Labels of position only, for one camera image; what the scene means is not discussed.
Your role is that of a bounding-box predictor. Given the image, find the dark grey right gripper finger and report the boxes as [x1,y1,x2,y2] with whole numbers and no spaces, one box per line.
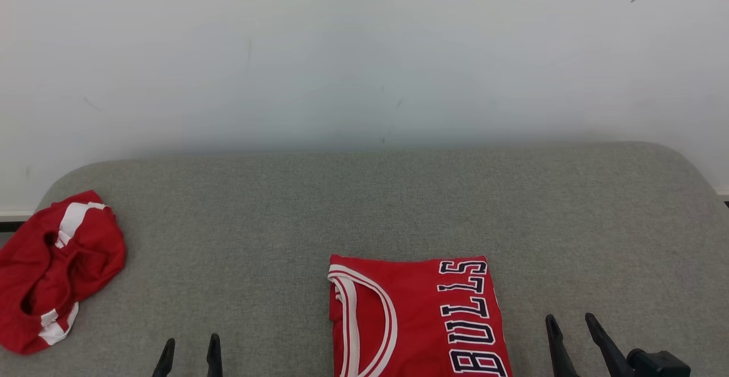
[585,313,636,377]
[545,314,579,377]

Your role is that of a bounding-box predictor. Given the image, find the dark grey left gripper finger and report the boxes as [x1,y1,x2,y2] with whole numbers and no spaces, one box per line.
[206,333,223,377]
[152,338,175,377]

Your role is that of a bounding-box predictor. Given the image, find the red shorts with white bands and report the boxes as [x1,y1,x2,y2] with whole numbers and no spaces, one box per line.
[0,190,126,355]

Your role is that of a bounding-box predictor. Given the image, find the red Bulls basketball jersey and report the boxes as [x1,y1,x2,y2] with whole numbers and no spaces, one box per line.
[327,255,513,377]

